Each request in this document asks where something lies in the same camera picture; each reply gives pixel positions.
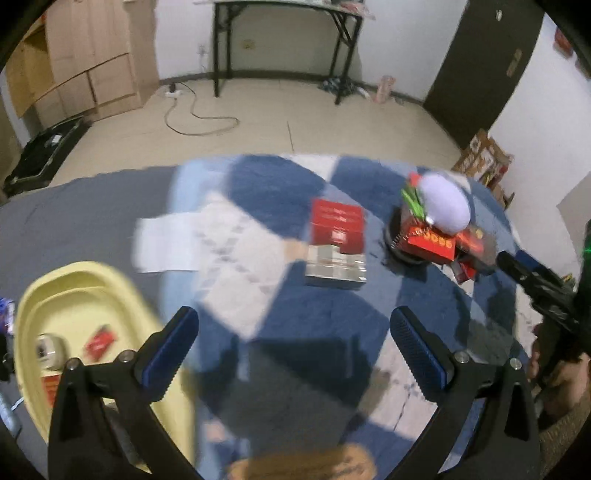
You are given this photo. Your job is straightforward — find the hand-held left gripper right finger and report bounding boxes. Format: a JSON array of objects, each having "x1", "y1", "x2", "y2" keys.
[{"x1": 385, "y1": 305, "x2": 541, "y2": 480}]

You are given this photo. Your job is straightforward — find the dark clothes pile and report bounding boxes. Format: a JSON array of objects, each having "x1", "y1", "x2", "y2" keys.
[{"x1": 318, "y1": 78, "x2": 371, "y2": 99}]

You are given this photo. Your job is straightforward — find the person's right hand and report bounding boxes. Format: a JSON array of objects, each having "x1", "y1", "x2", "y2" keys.
[{"x1": 527, "y1": 325, "x2": 591, "y2": 416}]

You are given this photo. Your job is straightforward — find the blue checked blanket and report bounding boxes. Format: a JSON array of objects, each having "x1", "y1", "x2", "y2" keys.
[{"x1": 134, "y1": 152, "x2": 532, "y2": 480}]

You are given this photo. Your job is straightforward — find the red and silver box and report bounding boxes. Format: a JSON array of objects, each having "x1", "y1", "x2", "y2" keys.
[{"x1": 305, "y1": 198, "x2": 369, "y2": 291}]

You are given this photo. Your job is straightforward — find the power strip with cable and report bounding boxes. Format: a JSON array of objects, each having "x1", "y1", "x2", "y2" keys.
[{"x1": 165, "y1": 65, "x2": 240, "y2": 137}]

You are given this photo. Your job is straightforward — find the black folding table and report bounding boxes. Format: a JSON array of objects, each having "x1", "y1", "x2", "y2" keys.
[{"x1": 211, "y1": 0, "x2": 377, "y2": 105}]

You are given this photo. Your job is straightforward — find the red box with yellow print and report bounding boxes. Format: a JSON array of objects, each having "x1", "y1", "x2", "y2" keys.
[{"x1": 403, "y1": 222, "x2": 459, "y2": 265}]

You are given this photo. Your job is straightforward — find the white cloth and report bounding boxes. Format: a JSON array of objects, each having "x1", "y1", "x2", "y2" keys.
[{"x1": 135, "y1": 213, "x2": 204, "y2": 274}]

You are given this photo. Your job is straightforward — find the grey bed sheet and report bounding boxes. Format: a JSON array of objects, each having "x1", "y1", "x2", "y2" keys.
[{"x1": 0, "y1": 164, "x2": 259, "y2": 480}]

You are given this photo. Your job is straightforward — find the orange red box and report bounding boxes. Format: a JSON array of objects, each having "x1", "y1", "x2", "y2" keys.
[{"x1": 41, "y1": 374, "x2": 64, "y2": 409}]

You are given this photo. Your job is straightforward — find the pink slippers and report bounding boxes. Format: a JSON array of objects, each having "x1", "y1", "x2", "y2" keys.
[{"x1": 373, "y1": 76, "x2": 399, "y2": 104}]

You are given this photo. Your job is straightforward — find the small round jar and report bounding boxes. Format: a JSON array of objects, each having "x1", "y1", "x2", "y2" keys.
[{"x1": 36, "y1": 333, "x2": 68, "y2": 373}]

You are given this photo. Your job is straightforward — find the wooden wardrobe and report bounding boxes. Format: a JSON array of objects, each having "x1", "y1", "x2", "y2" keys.
[{"x1": 4, "y1": 0, "x2": 160, "y2": 131}]

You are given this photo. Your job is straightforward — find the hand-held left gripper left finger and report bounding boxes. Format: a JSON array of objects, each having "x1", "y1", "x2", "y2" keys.
[{"x1": 47, "y1": 305, "x2": 204, "y2": 480}]

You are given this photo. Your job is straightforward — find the black foam cylinder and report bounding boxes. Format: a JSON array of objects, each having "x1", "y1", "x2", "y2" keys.
[{"x1": 385, "y1": 210, "x2": 446, "y2": 267}]

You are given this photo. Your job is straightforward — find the black case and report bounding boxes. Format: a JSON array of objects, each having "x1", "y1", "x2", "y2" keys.
[{"x1": 2, "y1": 115, "x2": 91, "y2": 197}]

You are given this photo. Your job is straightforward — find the small red box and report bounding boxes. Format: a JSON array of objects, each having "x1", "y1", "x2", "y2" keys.
[{"x1": 82, "y1": 324, "x2": 117, "y2": 364}]

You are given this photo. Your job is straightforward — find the dark door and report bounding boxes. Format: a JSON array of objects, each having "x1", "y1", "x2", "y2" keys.
[{"x1": 422, "y1": 0, "x2": 546, "y2": 149}]

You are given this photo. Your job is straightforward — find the lavender plush egg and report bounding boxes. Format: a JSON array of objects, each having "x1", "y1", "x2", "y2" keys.
[{"x1": 418, "y1": 172, "x2": 472, "y2": 235}]

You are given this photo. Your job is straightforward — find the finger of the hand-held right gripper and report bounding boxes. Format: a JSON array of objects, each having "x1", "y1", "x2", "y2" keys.
[{"x1": 498, "y1": 251, "x2": 561, "y2": 296}]

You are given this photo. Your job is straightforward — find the yellow plastic basin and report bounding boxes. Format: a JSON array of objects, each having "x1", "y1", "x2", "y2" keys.
[{"x1": 14, "y1": 261, "x2": 200, "y2": 476}]

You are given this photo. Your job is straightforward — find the cardboard box of goods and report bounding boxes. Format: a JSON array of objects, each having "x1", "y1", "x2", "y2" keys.
[{"x1": 451, "y1": 129, "x2": 516, "y2": 205}]

